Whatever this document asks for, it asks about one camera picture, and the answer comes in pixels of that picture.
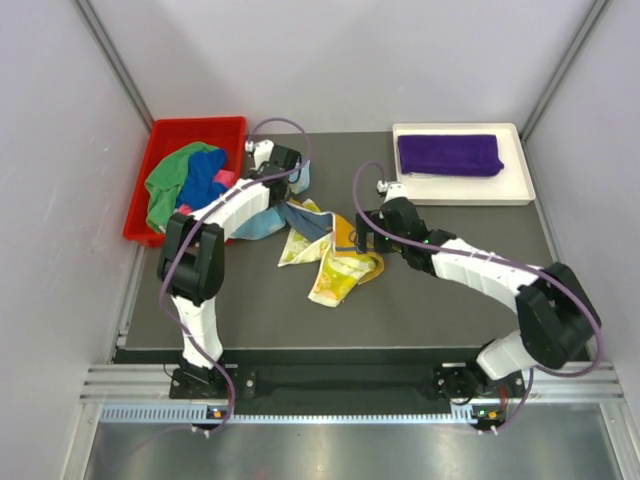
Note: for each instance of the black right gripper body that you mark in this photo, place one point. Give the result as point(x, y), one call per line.
point(383, 246)

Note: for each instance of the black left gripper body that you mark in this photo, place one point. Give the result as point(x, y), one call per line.
point(285, 194)

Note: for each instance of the yellow cartoon print towel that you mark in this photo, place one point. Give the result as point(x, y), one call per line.
point(304, 217)

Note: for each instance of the purple towel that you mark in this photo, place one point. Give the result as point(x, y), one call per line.
point(450, 155)

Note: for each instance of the lime green print towel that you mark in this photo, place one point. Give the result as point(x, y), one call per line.
point(339, 271)

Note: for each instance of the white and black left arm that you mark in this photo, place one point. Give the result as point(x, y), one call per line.
point(192, 265)

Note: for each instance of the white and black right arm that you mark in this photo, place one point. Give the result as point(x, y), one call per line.
point(554, 314)

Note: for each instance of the red plastic bin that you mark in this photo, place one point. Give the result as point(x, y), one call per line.
point(167, 136)

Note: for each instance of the pink towel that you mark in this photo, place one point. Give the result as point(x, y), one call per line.
point(220, 182)

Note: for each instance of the blue towel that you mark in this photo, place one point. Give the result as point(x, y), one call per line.
point(206, 164)

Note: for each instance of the white plastic tray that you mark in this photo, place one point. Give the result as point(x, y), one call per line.
point(512, 186)

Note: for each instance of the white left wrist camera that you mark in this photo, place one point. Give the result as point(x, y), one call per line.
point(259, 151)

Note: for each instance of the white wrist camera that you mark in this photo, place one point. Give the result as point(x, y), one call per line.
point(390, 191)
point(259, 151)

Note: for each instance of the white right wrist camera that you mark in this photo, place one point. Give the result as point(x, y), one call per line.
point(390, 191)

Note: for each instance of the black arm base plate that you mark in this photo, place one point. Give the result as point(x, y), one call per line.
point(458, 384)

